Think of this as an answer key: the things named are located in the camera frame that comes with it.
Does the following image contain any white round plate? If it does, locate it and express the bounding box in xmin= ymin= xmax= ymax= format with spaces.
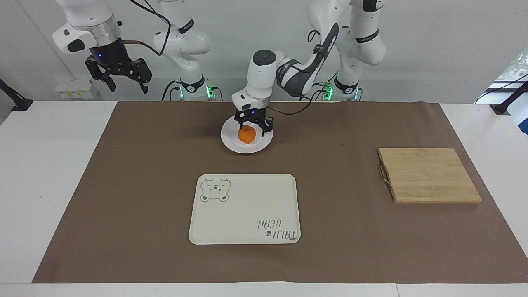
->
xmin=221 ymin=115 xmax=274 ymax=155

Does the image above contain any wooden cutting board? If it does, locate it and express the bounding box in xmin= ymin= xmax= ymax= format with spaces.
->
xmin=377 ymin=148 xmax=483 ymax=204

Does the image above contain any orange fruit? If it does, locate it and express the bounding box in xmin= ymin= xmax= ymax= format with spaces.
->
xmin=238 ymin=126 xmax=257 ymax=144

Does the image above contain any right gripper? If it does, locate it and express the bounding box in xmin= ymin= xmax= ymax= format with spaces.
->
xmin=85 ymin=39 xmax=153 ymax=94

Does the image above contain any black cable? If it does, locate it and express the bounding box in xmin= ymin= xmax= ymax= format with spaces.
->
xmin=121 ymin=0 xmax=172 ymax=57
xmin=474 ymin=73 xmax=528 ymax=104
xmin=267 ymin=80 xmax=330 ymax=116
xmin=161 ymin=80 xmax=182 ymax=102

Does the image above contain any white tray with bear print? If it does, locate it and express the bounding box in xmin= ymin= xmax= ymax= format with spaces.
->
xmin=189 ymin=173 xmax=302 ymax=245

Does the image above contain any black stand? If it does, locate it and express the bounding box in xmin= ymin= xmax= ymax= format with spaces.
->
xmin=490 ymin=81 xmax=528 ymax=116
xmin=0 ymin=78 xmax=34 ymax=112

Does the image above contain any white socket box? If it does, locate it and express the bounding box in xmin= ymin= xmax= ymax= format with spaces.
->
xmin=55 ymin=80 xmax=100 ymax=100

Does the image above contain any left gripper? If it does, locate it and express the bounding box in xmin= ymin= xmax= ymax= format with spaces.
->
xmin=234 ymin=106 xmax=274 ymax=138

